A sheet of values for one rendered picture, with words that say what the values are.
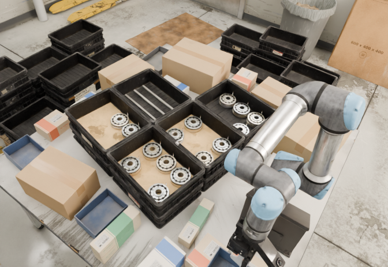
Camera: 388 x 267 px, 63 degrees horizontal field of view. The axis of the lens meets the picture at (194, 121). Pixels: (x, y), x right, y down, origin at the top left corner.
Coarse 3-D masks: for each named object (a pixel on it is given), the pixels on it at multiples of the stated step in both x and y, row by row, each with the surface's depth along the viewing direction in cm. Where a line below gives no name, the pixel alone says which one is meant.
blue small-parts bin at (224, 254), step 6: (216, 252) 103; (222, 252) 106; (228, 252) 104; (216, 258) 108; (222, 258) 109; (228, 258) 106; (210, 264) 103; (216, 264) 107; (222, 264) 107; (228, 264) 107; (234, 264) 106
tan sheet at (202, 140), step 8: (184, 120) 186; (184, 128) 182; (208, 128) 183; (184, 136) 178; (192, 136) 178; (200, 136) 178; (208, 136) 179; (216, 136) 179; (184, 144) 173; (192, 144) 174; (200, 144) 174; (208, 144) 174; (192, 152) 170
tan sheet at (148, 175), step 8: (136, 152) 168; (120, 160) 164; (144, 160) 164; (144, 168) 161; (152, 168) 161; (136, 176) 157; (144, 176) 158; (152, 176) 158; (160, 176) 158; (168, 176) 158; (192, 176) 159; (144, 184) 155; (152, 184) 155; (168, 184) 155
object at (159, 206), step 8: (136, 136) 162; (120, 144) 158; (184, 152) 157; (112, 160) 151; (192, 160) 154; (120, 168) 148; (128, 176) 145; (200, 176) 150; (136, 184) 143; (184, 184) 144; (144, 192) 140; (176, 192) 141; (152, 200) 138; (168, 200) 138; (160, 208) 137
